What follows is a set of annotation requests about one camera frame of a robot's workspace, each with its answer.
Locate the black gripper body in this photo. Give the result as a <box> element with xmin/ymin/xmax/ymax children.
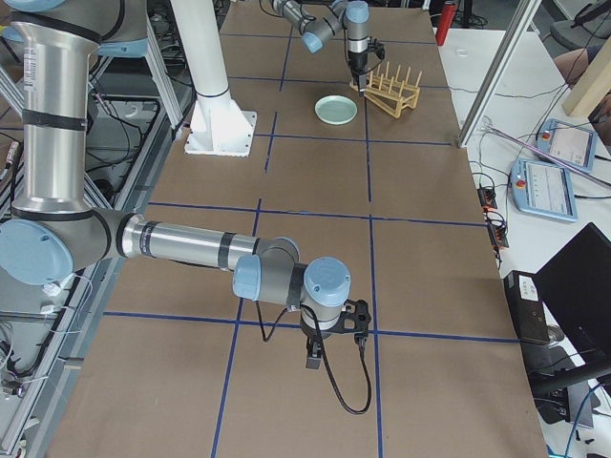
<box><xmin>348</xmin><ymin>51</ymin><xmax>369</xmax><ymax>75</ymax></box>
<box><xmin>301</xmin><ymin>323</ymin><xmax>331</xmax><ymax>356</ymax></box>

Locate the mint green plate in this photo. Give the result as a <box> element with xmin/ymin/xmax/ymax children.
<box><xmin>314</xmin><ymin>94</ymin><xmax>358</xmax><ymax>126</ymax></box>

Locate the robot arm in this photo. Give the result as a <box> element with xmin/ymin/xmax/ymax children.
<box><xmin>1</xmin><ymin>1</ymin><xmax>350</xmax><ymax>367</ymax></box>
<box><xmin>270</xmin><ymin>1</ymin><xmax>373</xmax><ymax>94</ymax></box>

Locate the wooden plate rack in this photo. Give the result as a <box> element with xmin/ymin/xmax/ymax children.
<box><xmin>361</xmin><ymin>63</ymin><xmax>422</xmax><ymax>119</ymax></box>

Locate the red cylinder bottle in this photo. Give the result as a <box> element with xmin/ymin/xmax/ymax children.
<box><xmin>435</xmin><ymin>1</ymin><xmax>457</xmax><ymax>47</ymax></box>

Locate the reacher grabber stick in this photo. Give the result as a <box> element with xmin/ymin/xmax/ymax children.
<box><xmin>485</xmin><ymin>124</ymin><xmax>610</xmax><ymax>189</ymax></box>

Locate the orange black power strip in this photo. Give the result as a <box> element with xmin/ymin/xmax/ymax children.
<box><xmin>477</xmin><ymin>186</ymin><xmax>509</xmax><ymax>251</ymax></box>

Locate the near blue teach pendant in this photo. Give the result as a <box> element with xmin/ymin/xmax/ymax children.
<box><xmin>510</xmin><ymin>158</ymin><xmax>578</xmax><ymax>222</ymax></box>

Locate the blue teach pendant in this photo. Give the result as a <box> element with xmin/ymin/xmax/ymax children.
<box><xmin>536</xmin><ymin>118</ymin><xmax>599</xmax><ymax>172</ymax></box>
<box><xmin>510</xmin><ymin>158</ymin><xmax>578</xmax><ymax>222</ymax></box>

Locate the far blue teach pendant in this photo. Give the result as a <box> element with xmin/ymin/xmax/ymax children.
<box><xmin>536</xmin><ymin>118</ymin><xmax>599</xmax><ymax>172</ymax></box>

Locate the black laptop computer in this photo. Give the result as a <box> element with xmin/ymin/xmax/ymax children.
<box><xmin>503</xmin><ymin>222</ymin><xmax>610</xmax><ymax>395</ymax></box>

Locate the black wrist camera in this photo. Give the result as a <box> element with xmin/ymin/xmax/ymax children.
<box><xmin>368</xmin><ymin>37</ymin><xmax>386</xmax><ymax>61</ymax></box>
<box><xmin>331</xmin><ymin>300</ymin><xmax>371</xmax><ymax>349</ymax></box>

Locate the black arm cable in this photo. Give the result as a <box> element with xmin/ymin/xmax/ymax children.
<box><xmin>255</xmin><ymin>300</ymin><xmax>373</xmax><ymax>415</ymax></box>

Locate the white camera mast with base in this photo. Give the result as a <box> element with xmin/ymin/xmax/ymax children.
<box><xmin>171</xmin><ymin>0</ymin><xmax>257</xmax><ymax>157</ymax></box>

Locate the aluminium frame post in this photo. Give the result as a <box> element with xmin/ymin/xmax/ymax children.
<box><xmin>457</xmin><ymin>0</ymin><xmax>541</xmax><ymax>148</ymax></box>

